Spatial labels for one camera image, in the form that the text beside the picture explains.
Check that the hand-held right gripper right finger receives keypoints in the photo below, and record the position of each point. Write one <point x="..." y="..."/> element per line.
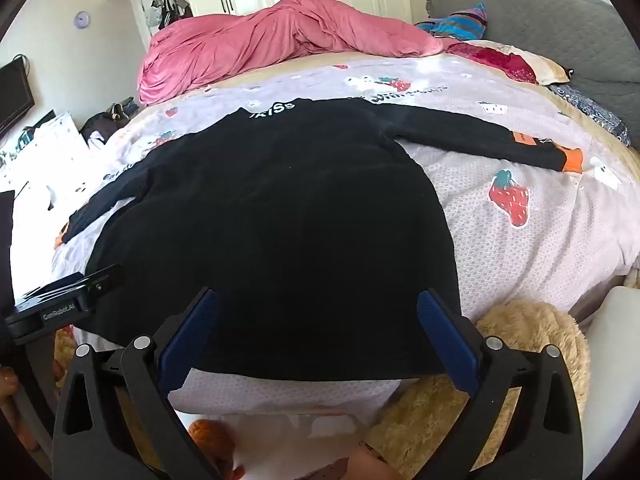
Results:
<point x="445" y="335"/>

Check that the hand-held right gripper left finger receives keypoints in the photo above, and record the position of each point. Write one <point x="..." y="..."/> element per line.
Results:
<point x="192" y="330"/>

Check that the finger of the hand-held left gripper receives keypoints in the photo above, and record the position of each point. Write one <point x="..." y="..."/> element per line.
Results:
<point x="100" y="280"/>

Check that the black long-sleeve sweater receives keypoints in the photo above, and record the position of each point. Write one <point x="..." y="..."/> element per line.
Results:
<point x="280" y="240"/>

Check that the hanging dark clothes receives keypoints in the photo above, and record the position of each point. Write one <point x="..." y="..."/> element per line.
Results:
<point x="167" y="7"/>

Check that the beige fluffy cloth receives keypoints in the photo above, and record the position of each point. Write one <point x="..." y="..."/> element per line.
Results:
<point x="525" y="325"/>

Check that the orange fuzzy cloth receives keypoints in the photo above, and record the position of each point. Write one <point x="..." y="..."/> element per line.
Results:
<point x="212" y="442"/>

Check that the strawberry printed bed sheet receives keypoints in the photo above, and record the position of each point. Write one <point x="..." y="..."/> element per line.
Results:
<point x="525" y="250"/>

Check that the dark bag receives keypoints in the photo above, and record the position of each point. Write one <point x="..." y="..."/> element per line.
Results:
<point x="107" y="120"/>

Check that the black television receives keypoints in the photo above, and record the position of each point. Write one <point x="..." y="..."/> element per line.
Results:
<point x="12" y="95"/>

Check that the blue patterned pillow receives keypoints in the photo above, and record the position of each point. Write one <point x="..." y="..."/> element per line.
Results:
<point x="595" y="110"/>

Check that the pink duvet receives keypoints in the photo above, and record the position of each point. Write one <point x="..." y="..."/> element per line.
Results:
<point x="240" y="45"/>

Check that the cream pillow with red print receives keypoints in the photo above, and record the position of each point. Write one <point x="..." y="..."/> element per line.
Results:
<point x="530" y="62"/>

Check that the blue striped cloth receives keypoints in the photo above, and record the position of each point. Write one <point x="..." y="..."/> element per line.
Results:
<point x="460" y="22"/>

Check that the grey quilted headboard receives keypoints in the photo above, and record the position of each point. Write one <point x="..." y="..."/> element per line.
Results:
<point x="550" y="15"/>

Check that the round wall clock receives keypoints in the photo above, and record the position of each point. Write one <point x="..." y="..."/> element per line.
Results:
<point x="82" y="19"/>

